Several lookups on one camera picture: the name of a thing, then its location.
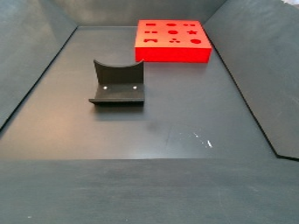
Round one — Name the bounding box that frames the black curved holder bracket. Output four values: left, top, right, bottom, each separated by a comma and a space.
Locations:
88, 60, 146, 105

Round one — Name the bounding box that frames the red shape-sorter block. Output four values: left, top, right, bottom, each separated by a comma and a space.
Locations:
135, 20, 212, 63

